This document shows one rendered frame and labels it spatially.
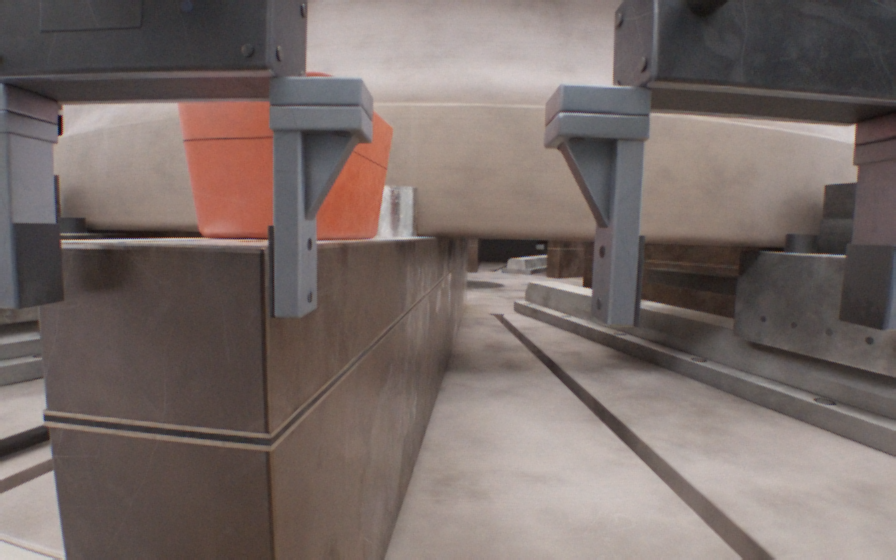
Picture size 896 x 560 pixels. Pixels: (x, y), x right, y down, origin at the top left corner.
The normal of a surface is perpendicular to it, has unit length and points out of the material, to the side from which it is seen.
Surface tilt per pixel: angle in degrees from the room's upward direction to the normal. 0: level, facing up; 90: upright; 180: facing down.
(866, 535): 0
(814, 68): 90
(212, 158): 97
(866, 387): 72
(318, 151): 90
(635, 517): 0
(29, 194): 90
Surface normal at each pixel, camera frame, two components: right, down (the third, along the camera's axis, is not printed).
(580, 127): 0.00, 0.11
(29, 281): 1.00, 0.03
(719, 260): -0.77, 0.04
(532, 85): 0.02, -0.29
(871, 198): -1.00, -0.03
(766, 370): -0.95, 0.00
